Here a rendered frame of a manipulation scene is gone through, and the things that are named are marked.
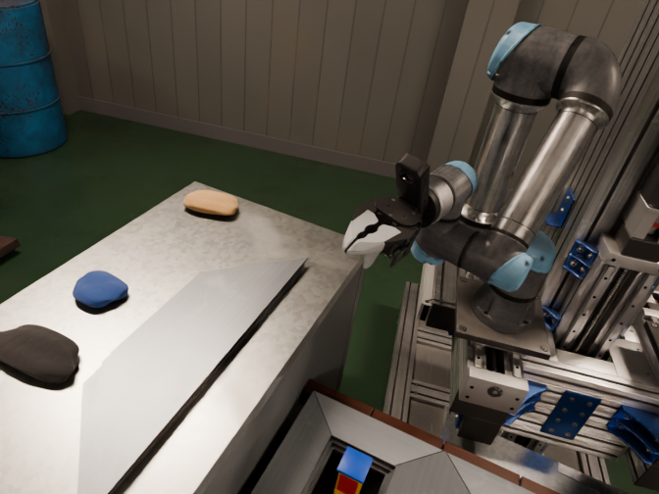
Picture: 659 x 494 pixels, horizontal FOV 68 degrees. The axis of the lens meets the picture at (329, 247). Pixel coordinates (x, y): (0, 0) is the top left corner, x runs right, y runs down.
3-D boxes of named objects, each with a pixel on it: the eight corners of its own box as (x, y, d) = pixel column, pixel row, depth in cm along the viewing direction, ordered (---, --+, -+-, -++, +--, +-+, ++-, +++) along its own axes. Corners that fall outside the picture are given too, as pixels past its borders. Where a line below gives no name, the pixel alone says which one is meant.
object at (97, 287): (136, 292, 111) (135, 282, 109) (101, 318, 104) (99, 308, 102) (98, 272, 115) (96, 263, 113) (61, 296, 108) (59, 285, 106)
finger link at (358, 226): (337, 274, 69) (374, 248, 75) (347, 244, 65) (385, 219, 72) (321, 262, 70) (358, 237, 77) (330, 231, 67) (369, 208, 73)
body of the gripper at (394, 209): (390, 271, 75) (429, 240, 83) (408, 228, 70) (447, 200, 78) (352, 243, 78) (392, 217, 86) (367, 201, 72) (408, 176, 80)
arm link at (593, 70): (645, 76, 91) (514, 301, 90) (586, 61, 96) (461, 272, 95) (659, 38, 81) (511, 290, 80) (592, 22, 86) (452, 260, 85)
